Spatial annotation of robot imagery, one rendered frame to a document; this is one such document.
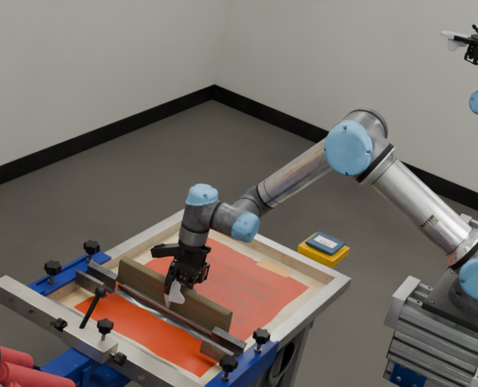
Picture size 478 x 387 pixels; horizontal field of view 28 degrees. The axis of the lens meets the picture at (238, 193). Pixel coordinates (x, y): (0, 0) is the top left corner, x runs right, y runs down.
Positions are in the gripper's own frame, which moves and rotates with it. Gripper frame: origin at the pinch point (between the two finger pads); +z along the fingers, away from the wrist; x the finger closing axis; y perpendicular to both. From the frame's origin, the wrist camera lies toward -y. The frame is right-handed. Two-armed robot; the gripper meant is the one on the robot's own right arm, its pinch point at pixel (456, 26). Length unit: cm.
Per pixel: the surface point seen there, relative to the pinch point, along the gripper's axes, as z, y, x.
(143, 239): 11, 55, -106
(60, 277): -1, 49, -139
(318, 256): -9, 66, -53
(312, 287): -23, 64, -68
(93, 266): -2, 48, -130
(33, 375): -55, 27, -171
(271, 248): -5, 60, -70
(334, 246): -9, 65, -47
